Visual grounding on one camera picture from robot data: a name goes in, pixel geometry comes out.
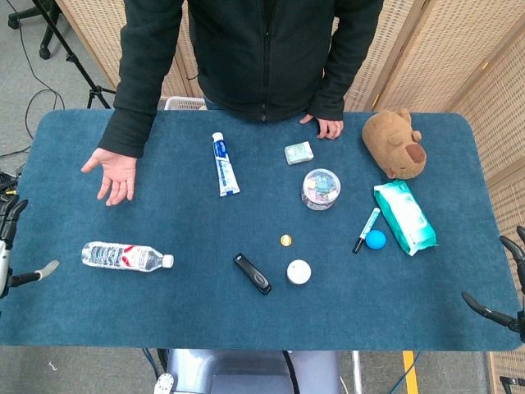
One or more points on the person's curled hand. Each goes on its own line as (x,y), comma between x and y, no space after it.
(328,126)

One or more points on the robot right five-finger hand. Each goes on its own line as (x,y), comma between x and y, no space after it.
(512,287)

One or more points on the person's open palm hand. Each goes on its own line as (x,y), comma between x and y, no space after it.
(117,174)

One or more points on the robot left five-finger hand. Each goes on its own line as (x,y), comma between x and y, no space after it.
(9,230)

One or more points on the clear plastic water bottle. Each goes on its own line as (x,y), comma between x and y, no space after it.
(125,256)

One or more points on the person in black jacket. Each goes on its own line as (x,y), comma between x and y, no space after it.
(262,53)

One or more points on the black stapler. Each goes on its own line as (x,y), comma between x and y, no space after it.
(252,273)

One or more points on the small green white box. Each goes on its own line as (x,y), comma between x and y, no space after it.
(299,152)

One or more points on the clear jar of clips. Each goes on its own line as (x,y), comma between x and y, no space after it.
(321,189)

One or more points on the brown plush bear toy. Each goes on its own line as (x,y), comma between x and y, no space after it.
(393,143)

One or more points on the white plastic basket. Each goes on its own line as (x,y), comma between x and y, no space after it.
(184,103)

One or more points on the white blue toothpaste tube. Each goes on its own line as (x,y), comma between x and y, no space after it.
(224,163)

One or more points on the green wet wipes pack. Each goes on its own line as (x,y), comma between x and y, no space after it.
(404,216)

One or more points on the black tripod stand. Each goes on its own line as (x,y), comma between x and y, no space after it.
(78,61)

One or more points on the small yellow cap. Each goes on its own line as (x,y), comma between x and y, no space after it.
(286,240)

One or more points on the blue ball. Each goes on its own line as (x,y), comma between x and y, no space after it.
(375,239)

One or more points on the blue table mat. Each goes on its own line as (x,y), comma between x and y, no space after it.
(229,230)

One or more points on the white round jar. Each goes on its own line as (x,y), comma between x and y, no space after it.
(298,272)

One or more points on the office chair base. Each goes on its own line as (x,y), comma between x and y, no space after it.
(35,24)

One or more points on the grey robot torso base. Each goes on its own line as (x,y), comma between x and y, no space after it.
(246,371)

